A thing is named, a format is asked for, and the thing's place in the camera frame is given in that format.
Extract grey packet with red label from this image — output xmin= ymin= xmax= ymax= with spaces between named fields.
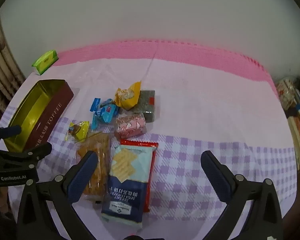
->
xmin=132 ymin=90 xmax=157 ymax=123

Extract pink purple checked sheet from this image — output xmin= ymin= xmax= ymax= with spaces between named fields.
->
xmin=0 ymin=39 xmax=298 ymax=240

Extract blue cracker packet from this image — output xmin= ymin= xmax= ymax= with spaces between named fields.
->
xmin=101 ymin=145 xmax=157 ymax=228

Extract blue candy packet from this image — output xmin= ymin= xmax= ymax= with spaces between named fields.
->
xmin=90 ymin=98 xmax=108 ymax=130
xmin=94 ymin=99 xmax=120 ymax=124

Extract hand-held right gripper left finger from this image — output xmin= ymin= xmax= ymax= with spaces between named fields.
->
xmin=16 ymin=151 xmax=98 ymax=240

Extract brown toffee box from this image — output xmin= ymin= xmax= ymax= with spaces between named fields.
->
xmin=4 ymin=79 xmax=74 ymax=153

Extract small yellow candy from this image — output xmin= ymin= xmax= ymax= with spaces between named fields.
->
xmin=66 ymin=121 xmax=90 ymax=142

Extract red snack packet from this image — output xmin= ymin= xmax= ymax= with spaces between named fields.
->
xmin=120 ymin=139 xmax=159 ymax=213

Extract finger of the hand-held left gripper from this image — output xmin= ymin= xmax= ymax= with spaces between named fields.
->
xmin=0 ymin=142 xmax=53 ymax=173
xmin=0 ymin=125 xmax=22 ymax=143

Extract orange snack packet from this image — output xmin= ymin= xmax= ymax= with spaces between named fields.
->
xmin=114 ymin=80 xmax=142 ymax=110

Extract pink white snack packet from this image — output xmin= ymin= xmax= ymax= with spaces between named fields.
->
xmin=114 ymin=113 xmax=147 ymax=140

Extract beige striped curtain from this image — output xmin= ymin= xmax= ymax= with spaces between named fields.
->
xmin=0 ymin=20 xmax=26 ymax=85

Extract green tissue packet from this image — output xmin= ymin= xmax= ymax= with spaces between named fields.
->
xmin=31 ymin=50 xmax=59 ymax=76

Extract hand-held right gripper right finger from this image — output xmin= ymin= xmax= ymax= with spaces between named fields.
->
xmin=201 ymin=151 xmax=284 ymax=240

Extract brown bread in clear wrapper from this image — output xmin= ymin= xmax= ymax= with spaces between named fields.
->
xmin=75 ymin=132 xmax=110 ymax=202

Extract floral patterned jar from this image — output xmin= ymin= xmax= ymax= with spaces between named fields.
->
xmin=276 ymin=78 xmax=296 ymax=110

